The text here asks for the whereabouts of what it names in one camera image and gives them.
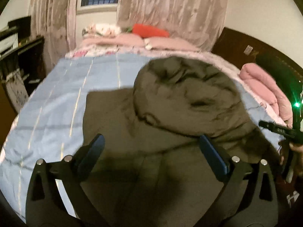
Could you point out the black computer desk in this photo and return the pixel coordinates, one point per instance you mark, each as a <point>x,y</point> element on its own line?
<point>33,59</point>

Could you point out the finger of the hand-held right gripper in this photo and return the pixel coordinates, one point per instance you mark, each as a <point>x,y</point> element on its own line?
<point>279,130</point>

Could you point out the pink lace floral curtain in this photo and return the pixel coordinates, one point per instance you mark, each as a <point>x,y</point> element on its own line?
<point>170,9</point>
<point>52,16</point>

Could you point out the white flower-print appliance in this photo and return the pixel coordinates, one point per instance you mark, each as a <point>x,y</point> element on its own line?
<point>19,94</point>

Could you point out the white printer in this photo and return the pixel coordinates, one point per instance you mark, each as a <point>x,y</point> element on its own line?
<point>8,40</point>

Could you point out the dark olive hooded jacket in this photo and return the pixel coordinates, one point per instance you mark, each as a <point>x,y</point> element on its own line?
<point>177,99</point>

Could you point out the pink folded quilt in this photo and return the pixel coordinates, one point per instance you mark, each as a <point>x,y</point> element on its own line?
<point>260,85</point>

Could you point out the dark green cloth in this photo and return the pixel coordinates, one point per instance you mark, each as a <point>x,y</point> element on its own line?
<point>277,71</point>

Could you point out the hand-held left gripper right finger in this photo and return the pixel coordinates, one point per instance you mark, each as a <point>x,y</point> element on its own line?
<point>213,156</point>

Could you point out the small sticker sheet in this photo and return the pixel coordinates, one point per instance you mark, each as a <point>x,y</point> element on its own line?
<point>248,49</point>

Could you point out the red carrot plush toy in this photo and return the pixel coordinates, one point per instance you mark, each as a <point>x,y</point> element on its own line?
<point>149,30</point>

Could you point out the person's right hand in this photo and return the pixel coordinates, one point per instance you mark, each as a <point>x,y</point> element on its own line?
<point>297,150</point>

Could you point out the dark wooden headboard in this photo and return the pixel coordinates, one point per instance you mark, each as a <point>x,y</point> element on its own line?
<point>232,45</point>

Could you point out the white pink cartoon print pillow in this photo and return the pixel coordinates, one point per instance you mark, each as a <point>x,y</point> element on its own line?
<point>104,29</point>

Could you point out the small white soft toy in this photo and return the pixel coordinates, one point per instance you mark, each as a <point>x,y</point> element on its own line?
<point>148,43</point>

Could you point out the black computer monitor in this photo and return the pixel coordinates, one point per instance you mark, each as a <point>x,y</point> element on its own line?
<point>21,24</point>

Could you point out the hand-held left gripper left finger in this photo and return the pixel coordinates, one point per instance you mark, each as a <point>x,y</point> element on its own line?
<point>91,153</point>

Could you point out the bed with blue sheet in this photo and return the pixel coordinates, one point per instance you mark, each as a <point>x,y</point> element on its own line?
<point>71,87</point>

